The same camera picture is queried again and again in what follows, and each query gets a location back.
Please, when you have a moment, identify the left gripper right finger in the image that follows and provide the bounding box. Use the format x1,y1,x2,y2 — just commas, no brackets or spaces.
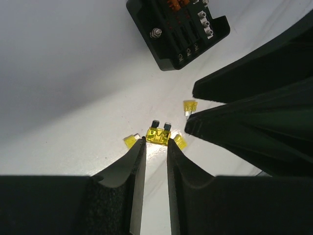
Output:
167,140,313,235

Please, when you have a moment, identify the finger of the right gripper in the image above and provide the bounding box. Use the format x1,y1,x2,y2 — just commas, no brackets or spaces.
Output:
185,78,313,177
192,14,313,103

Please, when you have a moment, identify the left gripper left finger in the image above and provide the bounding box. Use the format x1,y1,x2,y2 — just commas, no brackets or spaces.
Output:
0,138,146,235

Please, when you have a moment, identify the yellow blade fuse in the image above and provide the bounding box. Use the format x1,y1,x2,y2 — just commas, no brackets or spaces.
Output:
173,134,187,150
145,120,172,146
123,134,141,149
183,100,198,117

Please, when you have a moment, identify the black fuse box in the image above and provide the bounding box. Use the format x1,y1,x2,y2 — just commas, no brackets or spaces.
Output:
126,0,230,71

